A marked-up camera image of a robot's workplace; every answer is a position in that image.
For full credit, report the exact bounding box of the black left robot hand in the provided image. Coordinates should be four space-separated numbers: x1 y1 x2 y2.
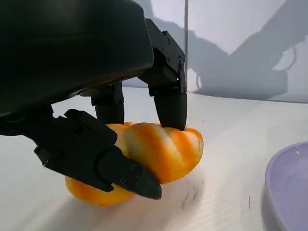
0 0 188 200

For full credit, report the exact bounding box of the lilac plate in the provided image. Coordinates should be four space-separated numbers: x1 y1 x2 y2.
264 141 308 231

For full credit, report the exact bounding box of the orange white toy bread roll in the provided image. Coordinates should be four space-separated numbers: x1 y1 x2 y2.
64 121 205 208

